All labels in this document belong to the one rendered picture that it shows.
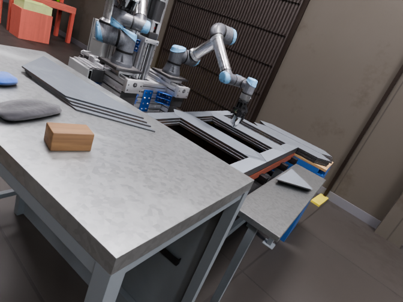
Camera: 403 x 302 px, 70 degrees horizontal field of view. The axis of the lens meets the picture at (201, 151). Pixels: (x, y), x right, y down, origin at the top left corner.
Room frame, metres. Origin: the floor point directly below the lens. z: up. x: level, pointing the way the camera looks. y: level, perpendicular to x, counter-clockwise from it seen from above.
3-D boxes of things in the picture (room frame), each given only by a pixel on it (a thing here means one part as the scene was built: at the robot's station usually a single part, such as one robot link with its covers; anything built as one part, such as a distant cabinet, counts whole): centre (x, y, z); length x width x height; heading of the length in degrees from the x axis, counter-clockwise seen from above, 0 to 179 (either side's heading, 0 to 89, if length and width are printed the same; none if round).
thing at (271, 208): (1.71, -0.62, 0.73); 1.20 x 0.26 x 0.03; 153
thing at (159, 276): (1.18, 0.39, 0.50); 1.30 x 0.04 x 1.01; 63
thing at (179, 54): (2.42, 0.47, 1.20); 0.13 x 0.12 x 0.14; 137
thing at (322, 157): (2.67, -0.75, 0.82); 0.80 x 0.40 x 0.06; 63
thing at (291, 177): (1.85, -0.68, 0.77); 0.45 x 0.20 x 0.04; 153
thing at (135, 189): (0.93, 0.51, 1.03); 1.30 x 0.60 x 0.04; 63
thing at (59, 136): (0.65, 0.33, 1.07); 0.10 x 0.06 x 0.05; 138
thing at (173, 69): (2.41, 0.48, 1.09); 0.15 x 0.15 x 0.10
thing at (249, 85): (2.02, -0.14, 1.22); 0.09 x 0.08 x 0.11; 47
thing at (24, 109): (0.74, 0.50, 1.06); 0.20 x 0.10 x 0.03; 169
